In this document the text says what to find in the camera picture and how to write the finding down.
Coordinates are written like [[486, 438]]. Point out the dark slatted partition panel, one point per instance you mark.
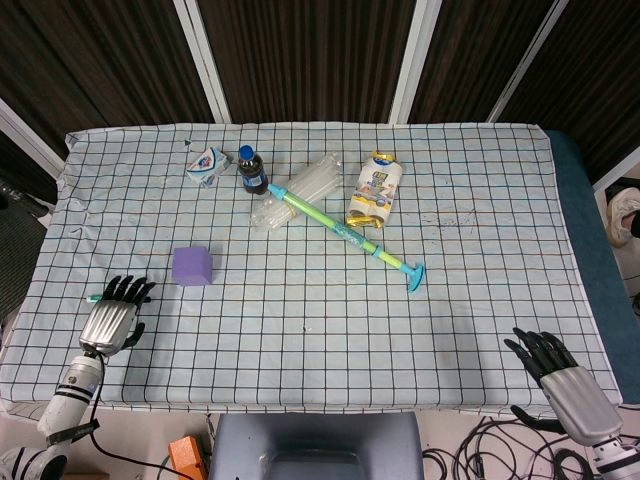
[[100, 60], [475, 55], [310, 60], [600, 75]]

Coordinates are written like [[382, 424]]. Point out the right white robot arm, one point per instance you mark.
[[612, 457]]

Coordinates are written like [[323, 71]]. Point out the green black marker pen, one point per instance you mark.
[[94, 299]]

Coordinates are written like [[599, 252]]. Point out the clear air cushion packaging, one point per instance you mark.
[[315, 175]]

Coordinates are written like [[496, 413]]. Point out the cola bottle with blue cap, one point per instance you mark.
[[252, 172]]

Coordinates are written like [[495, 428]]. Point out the white sneaker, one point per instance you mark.
[[622, 210]]

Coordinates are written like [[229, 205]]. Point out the green blue toy water pump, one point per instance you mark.
[[350, 235]]

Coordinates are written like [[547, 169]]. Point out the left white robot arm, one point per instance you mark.
[[70, 395]]

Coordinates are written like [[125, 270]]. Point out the teal padded table edge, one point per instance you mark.
[[600, 275]]

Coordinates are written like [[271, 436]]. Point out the blue white tissue pack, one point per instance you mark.
[[210, 165]]

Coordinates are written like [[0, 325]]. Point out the grey robot base cover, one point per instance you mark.
[[315, 435]]

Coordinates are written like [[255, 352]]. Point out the blue checked tablecloth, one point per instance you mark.
[[350, 325]]

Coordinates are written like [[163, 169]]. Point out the white gold snack bag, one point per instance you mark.
[[375, 190]]

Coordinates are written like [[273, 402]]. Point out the orange box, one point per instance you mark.
[[187, 457]]

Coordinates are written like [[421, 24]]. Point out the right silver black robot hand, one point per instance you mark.
[[575, 395]]

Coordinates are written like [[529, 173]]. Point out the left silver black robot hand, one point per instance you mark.
[[107, 322]]

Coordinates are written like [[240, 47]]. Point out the purple foam cube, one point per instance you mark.
[[190, 265]]

